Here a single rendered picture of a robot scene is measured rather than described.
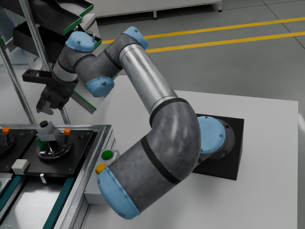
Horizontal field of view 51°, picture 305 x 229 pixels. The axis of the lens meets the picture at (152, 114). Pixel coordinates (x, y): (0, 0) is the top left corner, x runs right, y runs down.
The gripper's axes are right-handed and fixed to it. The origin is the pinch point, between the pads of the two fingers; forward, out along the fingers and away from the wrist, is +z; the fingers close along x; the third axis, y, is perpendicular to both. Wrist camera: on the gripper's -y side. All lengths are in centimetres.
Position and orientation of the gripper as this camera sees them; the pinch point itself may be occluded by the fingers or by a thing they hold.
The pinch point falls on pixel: (37, 109)
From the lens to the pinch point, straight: 118.9
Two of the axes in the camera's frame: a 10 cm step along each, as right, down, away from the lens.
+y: 8.3, 5.1, 2.3
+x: 1.7, -6.1, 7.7
